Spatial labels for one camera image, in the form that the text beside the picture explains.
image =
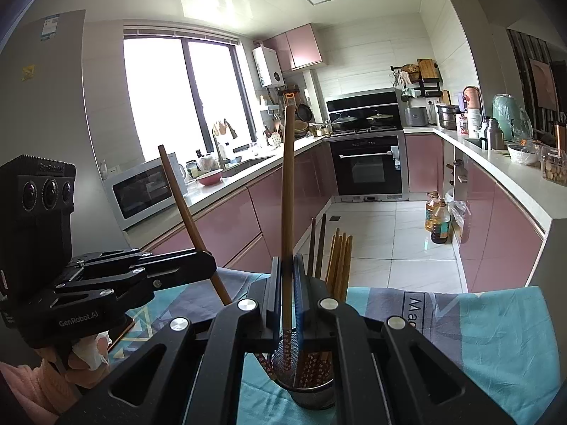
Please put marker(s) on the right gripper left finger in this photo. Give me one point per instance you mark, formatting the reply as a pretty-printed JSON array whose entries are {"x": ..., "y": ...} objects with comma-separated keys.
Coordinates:
[{"x": 267, "y": 293}]

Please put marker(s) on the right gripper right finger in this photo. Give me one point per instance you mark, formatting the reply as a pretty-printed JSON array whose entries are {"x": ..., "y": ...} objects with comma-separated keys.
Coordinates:
[{"x": 308, "y": 291}]

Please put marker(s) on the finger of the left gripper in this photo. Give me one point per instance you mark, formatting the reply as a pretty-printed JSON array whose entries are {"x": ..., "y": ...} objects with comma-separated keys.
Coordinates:
[{"x": 177, "y": 268}]

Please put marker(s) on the black mesh utensil holder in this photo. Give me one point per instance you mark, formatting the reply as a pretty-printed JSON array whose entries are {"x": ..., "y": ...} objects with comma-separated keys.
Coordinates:
[{"x": 309, "y": 381}]

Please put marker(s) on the pink left sleeve forearm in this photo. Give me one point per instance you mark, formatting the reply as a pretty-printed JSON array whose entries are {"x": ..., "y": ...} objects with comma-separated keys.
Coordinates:
[{"x": 42, "y": 392}]

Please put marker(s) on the left hand with bandage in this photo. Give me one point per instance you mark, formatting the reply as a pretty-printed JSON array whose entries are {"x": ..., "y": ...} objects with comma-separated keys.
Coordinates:
[{"x": 87, "y": 363}]

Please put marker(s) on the white microwave oven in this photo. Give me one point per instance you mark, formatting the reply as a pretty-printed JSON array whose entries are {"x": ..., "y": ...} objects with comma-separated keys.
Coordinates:
[{"x": 138, "y": 193}]

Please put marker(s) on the pink lower cabinets left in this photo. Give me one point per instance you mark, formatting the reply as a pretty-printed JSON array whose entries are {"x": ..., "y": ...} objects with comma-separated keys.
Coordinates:
[{"x": 242, "y": 229}]

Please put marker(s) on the pink cabinets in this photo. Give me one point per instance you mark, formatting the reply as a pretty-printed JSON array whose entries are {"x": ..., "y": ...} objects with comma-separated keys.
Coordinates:
[
  {"x": 497, "y": 240},
  {"x": 242, "y": 229}
]

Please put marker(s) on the red bowl on counter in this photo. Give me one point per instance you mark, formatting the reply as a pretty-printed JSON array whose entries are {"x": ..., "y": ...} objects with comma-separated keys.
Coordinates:
[{"x": 210, "y": 178}]

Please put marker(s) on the dark soy sauce bottle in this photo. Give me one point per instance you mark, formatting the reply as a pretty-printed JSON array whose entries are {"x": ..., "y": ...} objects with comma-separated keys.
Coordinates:
[{"x": 441, "y": 224}]

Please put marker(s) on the cooking oil bottle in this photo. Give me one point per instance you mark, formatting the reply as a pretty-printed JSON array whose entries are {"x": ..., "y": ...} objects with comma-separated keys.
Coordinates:
[{"x": 431, "y": 205}]

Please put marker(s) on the black built-in oven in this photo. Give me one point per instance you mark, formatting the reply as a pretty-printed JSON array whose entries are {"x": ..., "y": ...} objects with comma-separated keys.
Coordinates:
[{"x": 370, "y": 167}]

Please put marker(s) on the window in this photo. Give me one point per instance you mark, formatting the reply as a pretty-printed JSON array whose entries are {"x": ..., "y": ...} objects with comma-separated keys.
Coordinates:
[{"x": 184, "y": 91}]

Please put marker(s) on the teal grey tablecloth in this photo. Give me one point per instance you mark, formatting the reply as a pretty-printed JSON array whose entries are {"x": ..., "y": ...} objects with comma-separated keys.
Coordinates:
[{"x": 503, "y": 340}]

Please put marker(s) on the grey refrigerator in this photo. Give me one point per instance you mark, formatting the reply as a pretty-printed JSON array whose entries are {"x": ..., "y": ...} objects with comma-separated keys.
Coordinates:
[{"x": 43, "y": 114}]

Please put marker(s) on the pink lower cabinets right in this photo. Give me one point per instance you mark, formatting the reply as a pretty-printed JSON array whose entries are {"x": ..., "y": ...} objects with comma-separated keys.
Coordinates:
[{"x": 497, "y": 240}]

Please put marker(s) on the black range hood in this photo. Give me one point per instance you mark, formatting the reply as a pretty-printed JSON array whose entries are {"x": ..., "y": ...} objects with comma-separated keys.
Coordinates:
[{"x": 374, "y": 111}]

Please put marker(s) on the white water heater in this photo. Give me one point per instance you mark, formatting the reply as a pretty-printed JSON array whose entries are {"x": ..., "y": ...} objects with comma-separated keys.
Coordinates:
[{"x": 268, "y": 67}]

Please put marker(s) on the silver toaster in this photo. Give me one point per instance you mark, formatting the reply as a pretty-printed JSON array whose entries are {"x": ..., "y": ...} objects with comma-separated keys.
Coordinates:
[{"x": 416, "y": 117}]

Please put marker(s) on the steel pot on counter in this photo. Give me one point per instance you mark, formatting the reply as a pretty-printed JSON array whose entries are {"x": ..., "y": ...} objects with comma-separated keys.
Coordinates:
[{"x": 447, "y": 116}]

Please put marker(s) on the white bowl on counter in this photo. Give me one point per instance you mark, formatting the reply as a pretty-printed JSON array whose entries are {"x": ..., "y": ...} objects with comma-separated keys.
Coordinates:
[{"x": 522, "y": 155}]

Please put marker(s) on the pink kettle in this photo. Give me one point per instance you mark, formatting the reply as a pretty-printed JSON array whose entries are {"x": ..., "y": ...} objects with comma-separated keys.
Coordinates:
[{"x": 472, "y": 99}]

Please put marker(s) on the green appliance on counter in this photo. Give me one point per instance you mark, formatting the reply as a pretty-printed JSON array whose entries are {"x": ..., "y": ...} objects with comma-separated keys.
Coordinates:
[{"x": 512, "y": 119}]

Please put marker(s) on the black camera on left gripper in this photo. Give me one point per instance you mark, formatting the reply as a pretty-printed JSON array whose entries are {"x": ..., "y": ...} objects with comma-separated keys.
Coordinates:
[{"x": 37, "y": 200}]

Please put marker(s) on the pink wall cabinet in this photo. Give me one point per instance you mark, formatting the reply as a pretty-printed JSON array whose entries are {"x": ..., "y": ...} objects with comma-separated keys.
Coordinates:
[{"x": 296, "y": 49}]

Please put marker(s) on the black wall shelf rack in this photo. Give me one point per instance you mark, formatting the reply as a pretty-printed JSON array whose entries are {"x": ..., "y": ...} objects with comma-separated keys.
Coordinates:
[{"x": 418, "y": 80}]

